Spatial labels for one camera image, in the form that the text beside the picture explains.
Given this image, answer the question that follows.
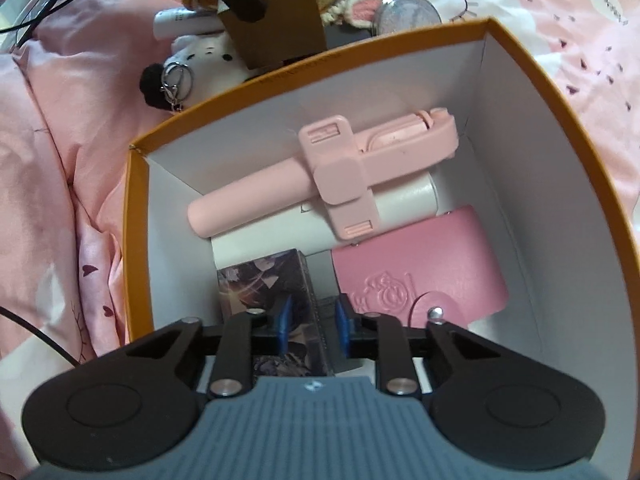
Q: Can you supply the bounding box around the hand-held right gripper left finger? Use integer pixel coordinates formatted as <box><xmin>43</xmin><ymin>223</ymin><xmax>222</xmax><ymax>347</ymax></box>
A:
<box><xmin>125</xmin><ymin>295</ymin><xmax>293</xmax><ymax>401</ymax></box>

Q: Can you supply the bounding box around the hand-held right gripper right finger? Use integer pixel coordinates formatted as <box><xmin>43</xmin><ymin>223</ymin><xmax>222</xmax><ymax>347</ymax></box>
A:
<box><xmin>334</xmin><ymin>295</ymin><xmax>493</xmax><ymax>396</ymax></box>

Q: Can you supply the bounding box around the dark printed card box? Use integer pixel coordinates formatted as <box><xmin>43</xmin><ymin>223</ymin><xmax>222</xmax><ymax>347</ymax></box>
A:
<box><xmin>216</xmin><ymin>249</ymin><xmax>331</xmax><ymax>376</ymax></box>

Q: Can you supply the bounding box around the gold cardboard box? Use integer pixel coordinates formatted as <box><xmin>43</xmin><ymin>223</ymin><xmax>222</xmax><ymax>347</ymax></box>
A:
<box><xmin>220</xmin><ymin>0</ymin><xmax>328</xmax><ymax>71</ymax></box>

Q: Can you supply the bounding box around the pink snap card wallet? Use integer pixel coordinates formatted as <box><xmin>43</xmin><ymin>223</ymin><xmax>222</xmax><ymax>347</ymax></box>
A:
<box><xmin>331</xmin><ymin>205</ymin><xmax>510</xmax><ymax>331</ymax></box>

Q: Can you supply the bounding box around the pink selfie stick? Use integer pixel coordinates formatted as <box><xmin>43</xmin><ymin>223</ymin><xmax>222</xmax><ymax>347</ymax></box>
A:
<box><xmin>189</xmin><ymin>108</ymin><xmax>460</xmax><ymax>241</ymax></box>

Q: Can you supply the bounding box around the white cylinder bottle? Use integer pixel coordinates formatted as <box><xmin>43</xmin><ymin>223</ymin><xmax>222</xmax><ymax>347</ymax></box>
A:
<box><xmin>212</xmin><ymin>170</ymin><xmax>441</xmax><ymax>261</ymax></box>

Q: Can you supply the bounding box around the orange-edged white cardboard box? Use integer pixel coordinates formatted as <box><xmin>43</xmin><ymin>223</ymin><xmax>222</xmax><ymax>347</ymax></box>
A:
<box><xmin>122</xmin><ymin>17</ymin><xmax>640</xmax><ymax>396</ymax></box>

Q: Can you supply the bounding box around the white cosmetic tube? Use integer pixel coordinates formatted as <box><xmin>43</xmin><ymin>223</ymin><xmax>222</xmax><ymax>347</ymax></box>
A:
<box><xmin>152</xmin><ymin>6</ymin><xmax>228</xmax><ymax>41</ymax></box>

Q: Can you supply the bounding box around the pink heart print sheet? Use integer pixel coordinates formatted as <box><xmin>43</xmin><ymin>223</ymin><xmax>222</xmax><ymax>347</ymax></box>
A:
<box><xmin>0</xmin><ymin>0</ymin><xmax>201</xmax><ymax>376</ymax></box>

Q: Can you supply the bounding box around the white plush keychain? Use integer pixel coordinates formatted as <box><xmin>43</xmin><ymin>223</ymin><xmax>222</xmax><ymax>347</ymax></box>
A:
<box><xmin>140</xmin><ymin>34</ymin><xmax>251</xmax><ymax>111</ymax></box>

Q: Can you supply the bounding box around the black cable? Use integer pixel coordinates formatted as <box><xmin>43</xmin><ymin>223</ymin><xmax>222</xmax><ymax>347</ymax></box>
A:
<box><xmin>0</xmin><ymin>307</ymin><xmax>82</xmax><ymax>365</ymax></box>
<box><xmin>0</xmin><ymin>0</ymin><xmax>108</xmax><ymax>48</ymax></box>

